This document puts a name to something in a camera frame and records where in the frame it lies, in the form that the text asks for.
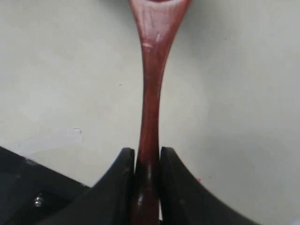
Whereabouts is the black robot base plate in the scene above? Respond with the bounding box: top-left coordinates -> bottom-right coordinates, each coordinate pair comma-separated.
0,148 -> 89,225

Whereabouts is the brown wooden spoon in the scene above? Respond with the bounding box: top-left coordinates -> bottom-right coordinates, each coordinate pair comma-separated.
129,0 -> 191,225

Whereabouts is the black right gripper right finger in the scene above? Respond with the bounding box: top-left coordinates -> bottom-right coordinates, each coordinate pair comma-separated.
159,146 -> 289,225

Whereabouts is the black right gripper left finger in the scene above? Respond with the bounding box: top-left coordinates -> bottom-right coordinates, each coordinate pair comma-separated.
38,148 -> 135,225

